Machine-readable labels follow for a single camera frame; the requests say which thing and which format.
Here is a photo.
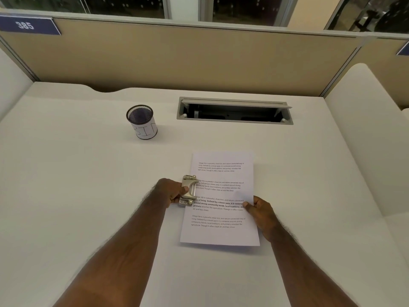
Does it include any black mesh cup with label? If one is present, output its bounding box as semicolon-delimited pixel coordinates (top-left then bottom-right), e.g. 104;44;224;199
126;105;158;140

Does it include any white printed paper sheet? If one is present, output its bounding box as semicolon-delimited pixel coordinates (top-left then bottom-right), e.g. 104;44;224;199
180;152;261;247

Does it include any silver metal hole punch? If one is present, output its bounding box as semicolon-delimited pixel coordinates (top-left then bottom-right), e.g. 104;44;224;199
179;175;197;207

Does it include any window frame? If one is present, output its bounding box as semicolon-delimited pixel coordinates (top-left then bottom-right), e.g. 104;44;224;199
0;0;409;35

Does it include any blue number sign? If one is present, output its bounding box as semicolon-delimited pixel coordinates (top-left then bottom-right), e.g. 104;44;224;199
0;15;61;36

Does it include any white side divider panel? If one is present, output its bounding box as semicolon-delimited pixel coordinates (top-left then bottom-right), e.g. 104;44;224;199
323;63;409;218
0;45;34;122

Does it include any beige desk partition panel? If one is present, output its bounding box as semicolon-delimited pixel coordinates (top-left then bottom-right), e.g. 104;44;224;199
0;18;368;98

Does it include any person's left hand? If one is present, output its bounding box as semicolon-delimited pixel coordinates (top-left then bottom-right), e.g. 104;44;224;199
154;178;190;205

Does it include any person's right hand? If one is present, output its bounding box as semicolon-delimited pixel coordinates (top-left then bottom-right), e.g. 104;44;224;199
242;195;282;243

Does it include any person's right forearm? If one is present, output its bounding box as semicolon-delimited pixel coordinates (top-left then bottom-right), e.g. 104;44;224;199
266;227;358;307

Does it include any person's left forearm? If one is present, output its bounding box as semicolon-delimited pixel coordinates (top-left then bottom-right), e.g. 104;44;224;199
53;196;170;307

